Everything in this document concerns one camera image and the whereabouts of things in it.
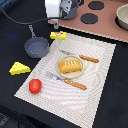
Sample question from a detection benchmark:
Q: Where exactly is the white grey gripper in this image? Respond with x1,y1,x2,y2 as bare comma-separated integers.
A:
52,0,72,29

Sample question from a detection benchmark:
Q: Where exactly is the yellow toy butter box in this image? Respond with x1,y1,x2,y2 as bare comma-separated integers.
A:
50,32,66,40

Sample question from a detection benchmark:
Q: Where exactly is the grey toy frying pan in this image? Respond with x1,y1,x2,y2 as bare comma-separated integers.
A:
24,25,49,58

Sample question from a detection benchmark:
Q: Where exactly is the yellow toy cheese wedge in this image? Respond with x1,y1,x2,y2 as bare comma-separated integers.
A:
9,62,31,75

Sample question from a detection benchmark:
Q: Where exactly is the red toy tomato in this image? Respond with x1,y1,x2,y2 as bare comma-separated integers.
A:
29,79,42,94

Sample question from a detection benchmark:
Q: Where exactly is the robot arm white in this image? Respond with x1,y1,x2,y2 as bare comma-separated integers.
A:
45,0,76,29

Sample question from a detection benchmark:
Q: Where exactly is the grey toy cooking pot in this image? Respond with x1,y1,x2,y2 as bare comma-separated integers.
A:
65,0,81,20

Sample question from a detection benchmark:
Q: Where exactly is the pink toy stove board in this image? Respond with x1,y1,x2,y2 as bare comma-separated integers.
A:
48,0,128,43

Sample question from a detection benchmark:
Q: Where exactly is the beige toy sink bowl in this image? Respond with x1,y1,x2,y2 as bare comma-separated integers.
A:
116,4,128,30

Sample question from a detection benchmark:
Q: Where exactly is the toy bread loaf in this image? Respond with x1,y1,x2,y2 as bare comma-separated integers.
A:
58,60,82,73

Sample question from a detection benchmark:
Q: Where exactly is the beige round toy plate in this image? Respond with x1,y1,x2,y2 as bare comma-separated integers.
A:
57,55,84,79

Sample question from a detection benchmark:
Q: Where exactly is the beige woven placemat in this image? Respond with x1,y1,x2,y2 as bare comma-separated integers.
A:
15,33,116,128

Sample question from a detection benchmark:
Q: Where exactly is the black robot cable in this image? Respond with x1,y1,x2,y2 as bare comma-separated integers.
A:
0,6,51,26

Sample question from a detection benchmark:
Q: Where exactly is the toy knife orange handle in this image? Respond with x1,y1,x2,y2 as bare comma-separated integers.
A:
59,50,99,63

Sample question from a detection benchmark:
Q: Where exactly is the toy fork orange handle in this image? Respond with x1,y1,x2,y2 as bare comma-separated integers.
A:
46,72,87,90

